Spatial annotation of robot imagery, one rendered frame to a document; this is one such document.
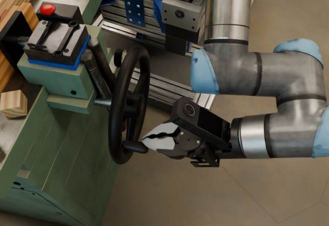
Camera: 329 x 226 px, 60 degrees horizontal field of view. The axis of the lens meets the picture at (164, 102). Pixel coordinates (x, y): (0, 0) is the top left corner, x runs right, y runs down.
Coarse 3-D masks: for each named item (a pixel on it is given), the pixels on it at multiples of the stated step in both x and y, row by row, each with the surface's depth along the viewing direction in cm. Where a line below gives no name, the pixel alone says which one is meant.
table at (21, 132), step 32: (32, 0) 76; (64, 0) 76; (96, 0) 81; (0, 96) 60; (32, 96) 60; (64, 96) 64; (0, 128) 56; (32, 128) 60; (0, 160) 52; (0, 192) 53
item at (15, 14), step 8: (16, 16) 59; (8, 24) 58; (16, 24) 59; (24, 24) 62; (0, 32) 57; (8, 32) 57; (16, 32) 60; (24, 32) 62; (32, 32) 65; (0, 40) 56; (8, 40) 58; (16, 40) 60; (24, 40) 60; (0, 48) 58; (8, 48) 58; (16, 48) 61; (8, 56) 59; (16, 56) 61; (16, 64) 61
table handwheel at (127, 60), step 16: (144, 48) 67; (128, 64) 58; (144, 64) 74; (128, 80) 57; (144, 80) 79; (96, 96) 69; (112, 96) 56; (128, 96) 61; (144, 96) 81; (112, 112) 55; (128, 112) 67; (144, 112) 82; (112, 128) 56; (128, 128) 71; (112, 144) 58
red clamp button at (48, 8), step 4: (44, 4) 57; (48, 4) 57; (52, 4) 57; (40, 8) 56; (44, 8) 56; (48, 8) 56; (52, 8) 56; (44, 12) 56; (48, 12) 56; (52, 12) 56
